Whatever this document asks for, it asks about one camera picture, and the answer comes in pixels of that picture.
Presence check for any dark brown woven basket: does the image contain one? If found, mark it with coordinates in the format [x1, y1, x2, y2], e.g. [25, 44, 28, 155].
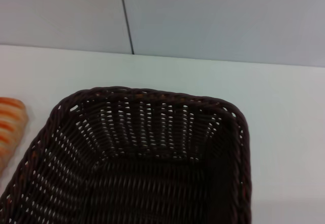
[0, 86, 253, 224]

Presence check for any orange striped bread roll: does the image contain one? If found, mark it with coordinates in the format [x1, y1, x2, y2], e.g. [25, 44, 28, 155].
[0, 97, 29, 176]

